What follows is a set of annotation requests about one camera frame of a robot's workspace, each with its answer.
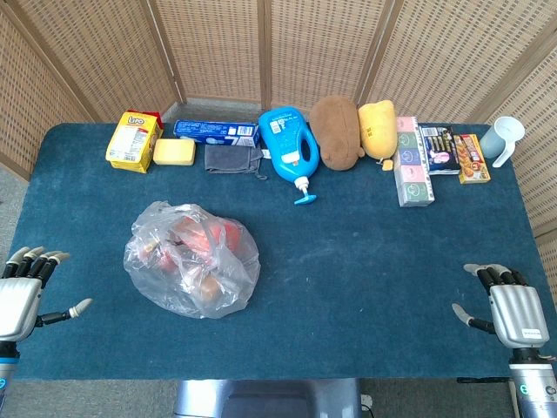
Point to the left silver-black robot hand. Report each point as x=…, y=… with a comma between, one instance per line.
x=19, y=305

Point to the right silver-black robot hand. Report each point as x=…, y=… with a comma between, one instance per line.
x=518, y=311

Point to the red snack packet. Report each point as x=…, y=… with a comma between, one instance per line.
x=198, y=237

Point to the brown round fruit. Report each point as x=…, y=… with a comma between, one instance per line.
x=210, y=286

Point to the clear plastic bag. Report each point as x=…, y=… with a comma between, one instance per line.
x=226, y=278

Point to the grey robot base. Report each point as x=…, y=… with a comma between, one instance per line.
x=261, y=398

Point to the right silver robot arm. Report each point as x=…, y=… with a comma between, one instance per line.
x=537, y=387

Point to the yellow red curry box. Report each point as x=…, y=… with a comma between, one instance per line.
x=472, y=159

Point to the blue table cloth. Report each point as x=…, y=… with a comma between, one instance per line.
x=348, y=270

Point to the pale blue measuring cup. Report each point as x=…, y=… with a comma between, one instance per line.
x=498, y=137

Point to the dark blue snack packet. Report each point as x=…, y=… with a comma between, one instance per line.
x=439, y=150

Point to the pastel tissue pack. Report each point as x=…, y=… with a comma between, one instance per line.
x=411, y=165

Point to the yellow cracker box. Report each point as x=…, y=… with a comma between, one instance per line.
x=128, y=141

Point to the yellow sponge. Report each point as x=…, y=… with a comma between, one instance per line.
x=174, y=152

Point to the yellow plush toy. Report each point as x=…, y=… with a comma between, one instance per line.
x=378, y=128

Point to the brown plush toy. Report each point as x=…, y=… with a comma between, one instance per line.
x=337, y=130

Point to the blue toothpaste box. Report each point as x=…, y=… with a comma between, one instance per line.
x=209, y=132

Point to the grey cloth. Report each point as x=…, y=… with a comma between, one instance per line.
x=230, y=159

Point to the blue pump detergent bottle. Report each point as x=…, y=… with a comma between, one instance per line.
x=287, y=143

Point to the wicker folding screen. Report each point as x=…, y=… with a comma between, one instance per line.
x=217, y=43

